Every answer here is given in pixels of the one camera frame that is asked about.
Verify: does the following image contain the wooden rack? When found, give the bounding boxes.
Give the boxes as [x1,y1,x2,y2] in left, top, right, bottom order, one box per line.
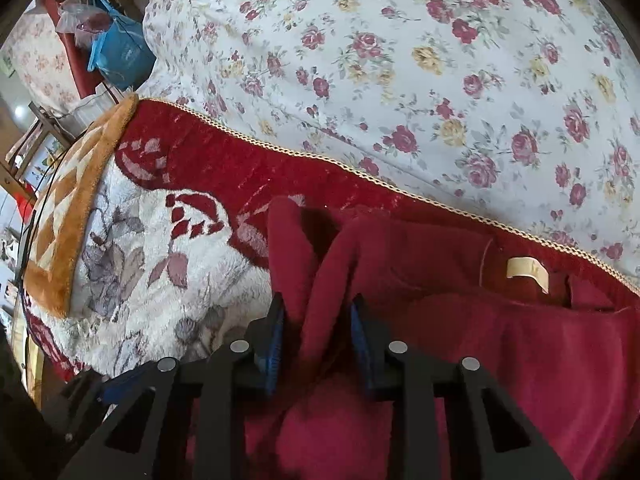
[5,101,76,198]

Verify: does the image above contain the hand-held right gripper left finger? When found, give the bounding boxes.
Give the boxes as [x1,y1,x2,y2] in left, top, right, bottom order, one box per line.
[57,292,286,480]

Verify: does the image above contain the brown bordered plush blanket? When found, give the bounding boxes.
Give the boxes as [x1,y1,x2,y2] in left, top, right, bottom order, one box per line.
[22,92,141,319]

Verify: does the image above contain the blue bag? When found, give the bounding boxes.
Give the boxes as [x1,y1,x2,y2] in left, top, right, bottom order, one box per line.
[87,0,156,92]

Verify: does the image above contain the floral bed sheet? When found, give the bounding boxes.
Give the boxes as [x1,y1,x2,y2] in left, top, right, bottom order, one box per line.
[142,0,640,293]

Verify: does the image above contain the clear plastic bag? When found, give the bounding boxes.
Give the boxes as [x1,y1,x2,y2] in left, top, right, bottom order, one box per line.
[56,0,113,51]

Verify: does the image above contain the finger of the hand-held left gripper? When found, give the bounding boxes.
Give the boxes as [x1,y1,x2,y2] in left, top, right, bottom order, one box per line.
[42,364,157,442]

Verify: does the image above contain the pink floral cushion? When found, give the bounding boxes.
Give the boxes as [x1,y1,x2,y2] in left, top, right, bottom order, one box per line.
[7,10,83,113]

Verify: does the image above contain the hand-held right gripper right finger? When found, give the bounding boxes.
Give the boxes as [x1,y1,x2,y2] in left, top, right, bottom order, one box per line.
[349,295,576,480]

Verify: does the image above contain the dark red pants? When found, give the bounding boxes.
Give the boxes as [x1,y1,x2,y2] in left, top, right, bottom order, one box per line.
[185,195,640,480]

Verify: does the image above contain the red and white fleece blanket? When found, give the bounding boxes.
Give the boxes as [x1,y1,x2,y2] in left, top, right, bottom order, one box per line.
[22,97,640,386]

